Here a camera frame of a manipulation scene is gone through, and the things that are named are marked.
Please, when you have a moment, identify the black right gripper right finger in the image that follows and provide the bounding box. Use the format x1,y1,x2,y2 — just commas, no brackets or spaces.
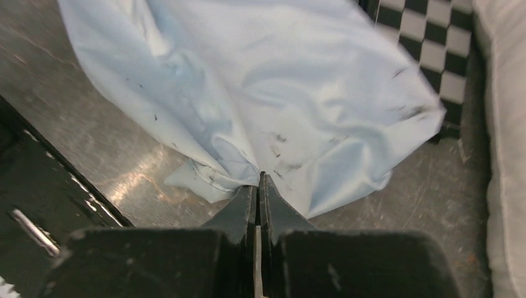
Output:
259,172,316,247

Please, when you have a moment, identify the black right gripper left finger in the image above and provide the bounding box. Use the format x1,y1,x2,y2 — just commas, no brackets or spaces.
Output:
200,186,257,246

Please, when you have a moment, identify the light blue pillowcase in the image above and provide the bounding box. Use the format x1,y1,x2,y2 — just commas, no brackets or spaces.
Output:
59,1,445,218

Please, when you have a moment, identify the white pillow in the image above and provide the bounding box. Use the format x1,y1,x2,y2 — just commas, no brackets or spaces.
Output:
473,0,525,297

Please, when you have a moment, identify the black white checkerboard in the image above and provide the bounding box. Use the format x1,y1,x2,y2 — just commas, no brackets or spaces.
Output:
358,0,473,142

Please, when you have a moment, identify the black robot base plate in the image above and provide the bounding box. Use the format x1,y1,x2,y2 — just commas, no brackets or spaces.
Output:
1,99,130,297

